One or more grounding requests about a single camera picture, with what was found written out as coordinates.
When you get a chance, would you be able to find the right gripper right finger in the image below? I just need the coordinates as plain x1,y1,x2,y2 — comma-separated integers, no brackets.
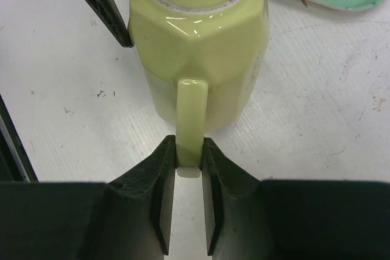
202,138,389,259

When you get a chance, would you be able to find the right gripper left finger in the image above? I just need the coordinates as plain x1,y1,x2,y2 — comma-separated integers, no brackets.
1,135,176,259

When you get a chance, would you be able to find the light green faceted mug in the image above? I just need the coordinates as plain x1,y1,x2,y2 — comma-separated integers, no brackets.
128,0,270,178

